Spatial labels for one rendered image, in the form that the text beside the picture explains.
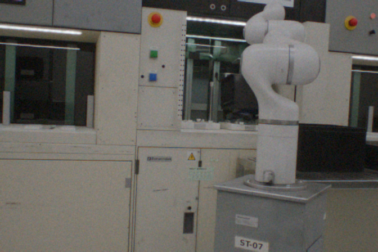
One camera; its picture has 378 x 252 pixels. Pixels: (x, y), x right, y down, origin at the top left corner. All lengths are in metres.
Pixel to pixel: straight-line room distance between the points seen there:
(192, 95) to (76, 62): 0.88
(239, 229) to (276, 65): 0.48
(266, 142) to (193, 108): 1.62
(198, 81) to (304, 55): 1.67
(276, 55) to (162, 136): 0.81
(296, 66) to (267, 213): 0.42
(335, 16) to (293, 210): 1.28
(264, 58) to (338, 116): 1.05
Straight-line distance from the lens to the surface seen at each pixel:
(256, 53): 1.30
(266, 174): 1.29
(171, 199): 2.00
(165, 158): 1.96
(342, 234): 2.40
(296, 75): 1.31
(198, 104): 2.90
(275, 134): 1.29
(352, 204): 2.39
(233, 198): 1.28
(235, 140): 2.04
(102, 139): 1.92
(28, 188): 1.95
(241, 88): 2.25
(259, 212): 1.26
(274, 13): 1.79
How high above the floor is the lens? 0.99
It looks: 3 degrees down
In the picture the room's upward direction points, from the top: 3 degrees clockwise
